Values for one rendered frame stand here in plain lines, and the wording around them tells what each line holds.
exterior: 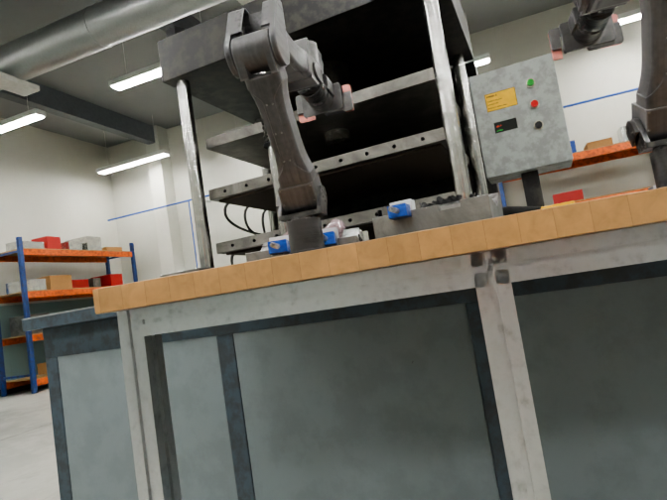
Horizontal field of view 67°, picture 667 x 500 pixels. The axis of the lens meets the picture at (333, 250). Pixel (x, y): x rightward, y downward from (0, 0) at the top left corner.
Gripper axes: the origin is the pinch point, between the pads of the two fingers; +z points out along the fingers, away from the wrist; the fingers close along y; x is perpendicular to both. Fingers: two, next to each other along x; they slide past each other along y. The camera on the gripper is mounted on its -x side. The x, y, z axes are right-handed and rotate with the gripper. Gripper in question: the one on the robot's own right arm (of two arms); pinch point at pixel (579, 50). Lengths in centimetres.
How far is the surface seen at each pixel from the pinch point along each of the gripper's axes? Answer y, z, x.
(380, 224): 50, -11, 33
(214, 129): 435, 696, -291
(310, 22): 77, 63, -63
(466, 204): 30.8, -14.0, 32.6
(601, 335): 11, -18, 63
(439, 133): 35, 68, -8
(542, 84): -4, 68, -17
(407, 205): 43, -14, 30
